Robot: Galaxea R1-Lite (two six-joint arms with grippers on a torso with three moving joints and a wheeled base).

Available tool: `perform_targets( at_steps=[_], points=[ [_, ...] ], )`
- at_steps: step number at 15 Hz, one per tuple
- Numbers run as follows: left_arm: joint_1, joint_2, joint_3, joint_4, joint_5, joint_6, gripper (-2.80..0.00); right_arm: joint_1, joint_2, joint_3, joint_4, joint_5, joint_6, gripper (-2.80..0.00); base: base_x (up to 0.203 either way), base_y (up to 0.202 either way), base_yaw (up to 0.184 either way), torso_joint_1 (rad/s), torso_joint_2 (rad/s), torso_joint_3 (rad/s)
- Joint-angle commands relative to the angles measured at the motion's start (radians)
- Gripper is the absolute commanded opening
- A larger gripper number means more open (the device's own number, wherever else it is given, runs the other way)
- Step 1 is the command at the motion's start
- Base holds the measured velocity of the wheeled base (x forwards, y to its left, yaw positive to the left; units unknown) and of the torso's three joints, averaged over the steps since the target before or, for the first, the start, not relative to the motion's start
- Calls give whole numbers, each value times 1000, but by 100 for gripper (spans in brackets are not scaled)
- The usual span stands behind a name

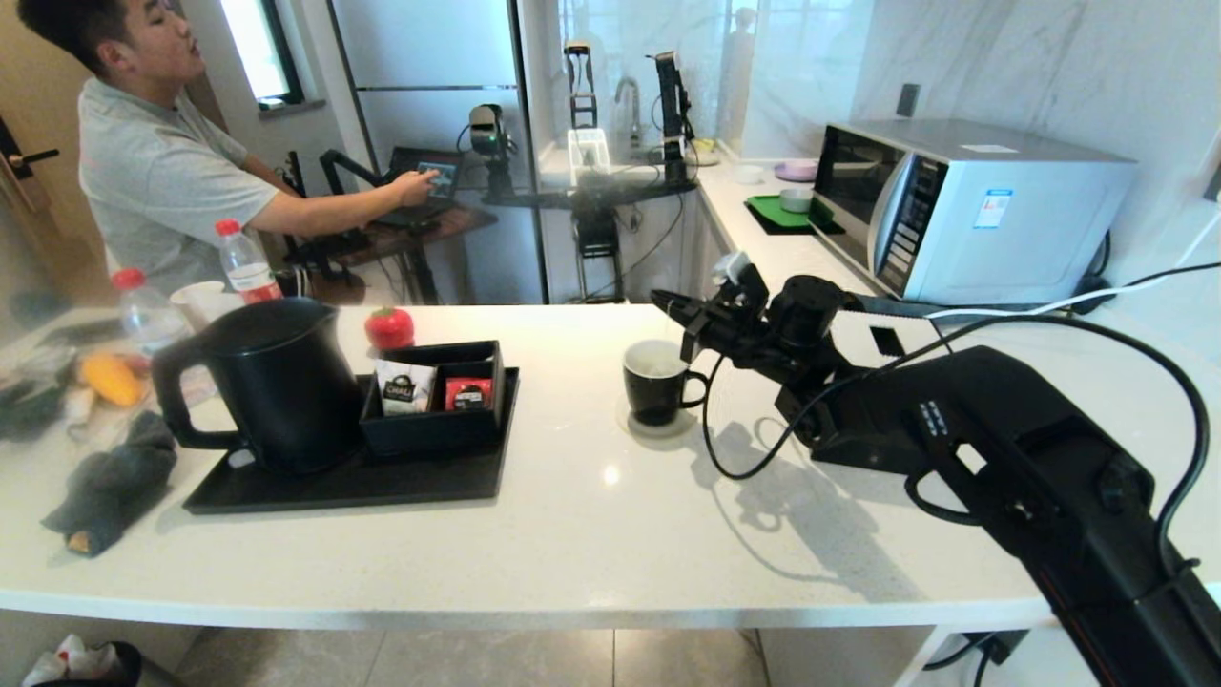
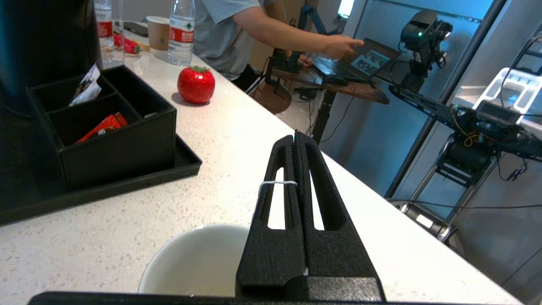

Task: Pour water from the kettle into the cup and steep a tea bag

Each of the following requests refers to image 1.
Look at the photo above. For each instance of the black laptop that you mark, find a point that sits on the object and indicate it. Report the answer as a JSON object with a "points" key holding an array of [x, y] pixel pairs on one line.
{"points": [[429, 172]]}

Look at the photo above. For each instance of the round pale coaster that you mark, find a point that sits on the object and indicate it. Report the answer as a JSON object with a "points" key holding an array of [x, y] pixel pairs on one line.
{"points": [[668, 431]]}

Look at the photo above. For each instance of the black tissue box white lid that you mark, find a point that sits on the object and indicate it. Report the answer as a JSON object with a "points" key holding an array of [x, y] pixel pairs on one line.
{"points": [[892, 339]]}

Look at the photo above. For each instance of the dark framed window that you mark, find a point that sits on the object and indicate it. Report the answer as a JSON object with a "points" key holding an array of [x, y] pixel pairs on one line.
{"points": [[253, 48]]}

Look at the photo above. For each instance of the bin with white rubbish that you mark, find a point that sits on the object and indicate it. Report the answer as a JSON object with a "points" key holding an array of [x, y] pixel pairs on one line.
{"points": [[76, 658]]}

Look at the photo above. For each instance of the white packet with black logo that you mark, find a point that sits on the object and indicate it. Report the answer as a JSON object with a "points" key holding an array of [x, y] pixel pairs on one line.
{"points": [[403, 391]]}

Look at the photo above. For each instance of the black mug white inside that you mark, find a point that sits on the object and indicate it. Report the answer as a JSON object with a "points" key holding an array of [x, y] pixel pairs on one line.
{"points": [[653, 396]]}

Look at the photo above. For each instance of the green tray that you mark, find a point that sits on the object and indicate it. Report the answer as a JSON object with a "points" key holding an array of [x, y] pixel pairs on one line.
{"points": [[773, 212]]}

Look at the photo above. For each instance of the small white bowl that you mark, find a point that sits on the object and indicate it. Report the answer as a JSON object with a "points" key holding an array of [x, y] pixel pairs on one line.
{"points": [[795, 200]]}

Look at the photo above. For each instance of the clear water bottle red cap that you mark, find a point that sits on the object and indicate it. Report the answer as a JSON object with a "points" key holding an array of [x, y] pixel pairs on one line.
{"points": [[246, 267]]}

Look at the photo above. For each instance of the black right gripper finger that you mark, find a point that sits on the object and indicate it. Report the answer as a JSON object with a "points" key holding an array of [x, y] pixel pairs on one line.
{"points": [[679, 315], [682, 299]]}

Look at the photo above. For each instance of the dark grey cloth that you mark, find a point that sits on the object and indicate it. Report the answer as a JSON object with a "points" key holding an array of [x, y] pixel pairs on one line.
{"points": [[114, 487]]}

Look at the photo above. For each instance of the black electric kettle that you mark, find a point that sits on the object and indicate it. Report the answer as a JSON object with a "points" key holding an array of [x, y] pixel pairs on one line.
{"points": [[286, 391]]}

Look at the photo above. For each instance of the orange corn toy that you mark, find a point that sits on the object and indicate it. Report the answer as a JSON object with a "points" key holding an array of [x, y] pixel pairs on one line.
{"points": [[113, 379]]}

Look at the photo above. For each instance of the brown wooden desk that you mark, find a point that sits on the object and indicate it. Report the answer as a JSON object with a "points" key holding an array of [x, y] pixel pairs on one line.
{"points": [[448, 221]]}

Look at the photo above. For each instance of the dark wall socket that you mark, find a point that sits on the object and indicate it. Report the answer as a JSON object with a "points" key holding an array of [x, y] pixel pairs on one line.
{"points": [[906, 100]]}

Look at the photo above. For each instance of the red tomato shaped timer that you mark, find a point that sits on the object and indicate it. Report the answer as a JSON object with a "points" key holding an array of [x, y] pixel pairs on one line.
{"points": [[389, 328]]}

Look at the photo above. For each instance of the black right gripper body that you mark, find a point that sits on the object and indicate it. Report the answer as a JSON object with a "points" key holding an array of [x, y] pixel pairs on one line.
{"points": [[739, 324]]}

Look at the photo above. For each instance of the black rectangular serving tray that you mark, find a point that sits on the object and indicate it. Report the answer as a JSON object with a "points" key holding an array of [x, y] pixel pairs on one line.
{"points": [[382, 487]]}

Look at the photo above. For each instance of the black compartment box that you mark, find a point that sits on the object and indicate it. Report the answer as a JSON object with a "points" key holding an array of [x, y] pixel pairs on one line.
{"points": [[434, 434]]}

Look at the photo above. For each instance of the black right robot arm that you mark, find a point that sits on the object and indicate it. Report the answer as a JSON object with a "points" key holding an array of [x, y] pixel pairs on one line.
{"points": [[1002, 439]]}

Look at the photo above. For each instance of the black power strip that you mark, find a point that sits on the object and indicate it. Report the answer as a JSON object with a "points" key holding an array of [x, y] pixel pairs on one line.
{"points": [[887, 303]]}

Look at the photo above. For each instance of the silver microwave oven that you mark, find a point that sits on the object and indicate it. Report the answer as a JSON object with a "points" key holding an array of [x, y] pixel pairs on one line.
{"points": [[1011, 219]]}

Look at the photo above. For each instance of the black upright bracket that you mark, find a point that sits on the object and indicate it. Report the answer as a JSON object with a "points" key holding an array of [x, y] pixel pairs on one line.
{"points": [[577, 48]]}

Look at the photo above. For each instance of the small white cup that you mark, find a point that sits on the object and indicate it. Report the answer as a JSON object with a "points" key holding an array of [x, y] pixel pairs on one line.
{"points": [[748, 175]]}

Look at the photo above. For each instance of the paper cup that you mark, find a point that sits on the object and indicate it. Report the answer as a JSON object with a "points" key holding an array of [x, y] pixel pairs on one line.
{"points": [[205, 298]]}

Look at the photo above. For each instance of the purple plate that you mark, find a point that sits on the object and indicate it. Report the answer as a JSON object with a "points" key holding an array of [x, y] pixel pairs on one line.
{"points": [[796, 171]]}

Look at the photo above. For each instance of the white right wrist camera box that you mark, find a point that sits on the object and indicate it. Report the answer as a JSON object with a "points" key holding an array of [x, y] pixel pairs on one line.
{"points": [[733, 265]]}

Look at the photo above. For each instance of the chrome faucet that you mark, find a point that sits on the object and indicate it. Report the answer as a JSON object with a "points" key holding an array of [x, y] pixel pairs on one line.
{"points": [[630, 114]]}

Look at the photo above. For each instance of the black white robot joint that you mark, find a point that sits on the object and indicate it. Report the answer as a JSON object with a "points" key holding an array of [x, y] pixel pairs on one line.
{"points": [[672, 114]]}

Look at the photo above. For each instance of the man in grey t-shirt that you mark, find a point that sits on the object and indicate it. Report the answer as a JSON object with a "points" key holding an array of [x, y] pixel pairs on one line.
{"points": [[162, 172]]}

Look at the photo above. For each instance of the red label water bottle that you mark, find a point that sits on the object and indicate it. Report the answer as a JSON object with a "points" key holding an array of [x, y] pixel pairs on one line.
{"points": [[148, 320]]}

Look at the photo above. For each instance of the red snack packet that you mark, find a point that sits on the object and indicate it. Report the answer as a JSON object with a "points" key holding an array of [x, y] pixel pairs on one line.
{"points": [[467, 394]]}

